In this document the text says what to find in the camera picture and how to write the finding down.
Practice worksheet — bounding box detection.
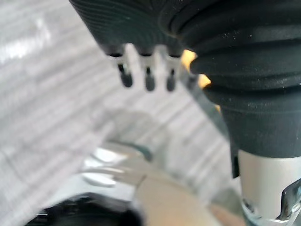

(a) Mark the dark robot foot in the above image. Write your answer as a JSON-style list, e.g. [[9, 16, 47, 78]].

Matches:
[[39, 192, 144, 226]]

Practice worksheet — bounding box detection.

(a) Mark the left robot hand black cloth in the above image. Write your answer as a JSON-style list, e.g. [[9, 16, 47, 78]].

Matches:
[[68, 0, 301, 226]]

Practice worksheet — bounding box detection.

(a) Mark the yellow shelf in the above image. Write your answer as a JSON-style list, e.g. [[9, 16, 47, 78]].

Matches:
[[181, 48, 222, 113]]

